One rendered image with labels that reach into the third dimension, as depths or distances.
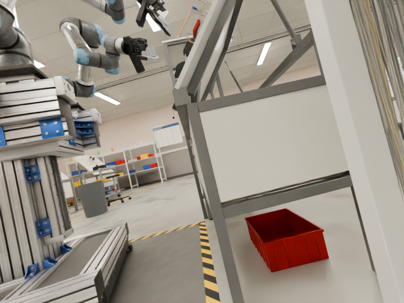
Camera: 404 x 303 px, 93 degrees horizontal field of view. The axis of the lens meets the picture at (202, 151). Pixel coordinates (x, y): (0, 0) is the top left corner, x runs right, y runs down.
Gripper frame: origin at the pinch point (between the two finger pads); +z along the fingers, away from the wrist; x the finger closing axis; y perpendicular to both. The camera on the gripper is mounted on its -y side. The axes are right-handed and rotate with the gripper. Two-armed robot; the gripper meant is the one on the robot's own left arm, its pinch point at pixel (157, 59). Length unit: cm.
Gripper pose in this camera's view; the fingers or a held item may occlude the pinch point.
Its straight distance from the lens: 109.9
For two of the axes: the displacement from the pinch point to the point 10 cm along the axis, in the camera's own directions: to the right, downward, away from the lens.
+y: 0.7, -7.4, -6.7
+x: 4.9, -5.6, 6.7
